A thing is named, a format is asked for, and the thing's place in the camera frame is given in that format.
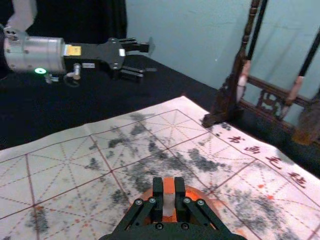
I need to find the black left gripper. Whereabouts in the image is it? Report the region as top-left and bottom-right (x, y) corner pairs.
(63, 36), (158, 83)

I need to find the black handled calligraphy brush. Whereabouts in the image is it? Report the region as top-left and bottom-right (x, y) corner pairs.
(280, 31), (320, 119)
(234, 0), (269, 101)

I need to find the black table cloth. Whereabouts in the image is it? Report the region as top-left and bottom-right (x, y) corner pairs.
(0, 37), (320, 181)

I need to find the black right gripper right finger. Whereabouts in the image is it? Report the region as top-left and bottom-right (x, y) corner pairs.
(174, 176), (227, 233)

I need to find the round orange ink paste dish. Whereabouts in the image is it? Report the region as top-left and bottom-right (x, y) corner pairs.
(124, 184), (219, 231)

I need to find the thin dark cable silver plug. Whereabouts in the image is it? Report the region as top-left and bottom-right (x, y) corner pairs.
(44, 63), (83, 88)

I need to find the orange and white seal block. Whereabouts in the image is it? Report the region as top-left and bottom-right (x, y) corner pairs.
(162, 176), (176, 223)

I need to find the white felt mat red grid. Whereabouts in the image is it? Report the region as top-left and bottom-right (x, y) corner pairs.
(0, 95), (320, 240)

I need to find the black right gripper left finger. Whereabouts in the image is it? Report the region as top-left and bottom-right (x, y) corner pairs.
(116, 176), (165, 232)

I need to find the dark wooden brush rack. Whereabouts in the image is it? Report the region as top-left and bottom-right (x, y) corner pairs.
(201, 0), (320, 146)

